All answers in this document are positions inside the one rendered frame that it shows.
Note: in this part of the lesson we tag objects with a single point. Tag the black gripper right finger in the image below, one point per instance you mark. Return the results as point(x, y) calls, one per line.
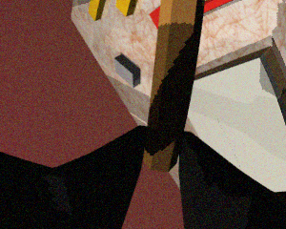
point(216, 195)

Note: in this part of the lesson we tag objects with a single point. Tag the yellow flat bar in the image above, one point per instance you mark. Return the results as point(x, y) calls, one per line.
point(126, 6)
point(95, 9)

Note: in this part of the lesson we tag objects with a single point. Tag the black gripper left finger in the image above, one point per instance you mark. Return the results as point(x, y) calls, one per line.
point(91, 192)

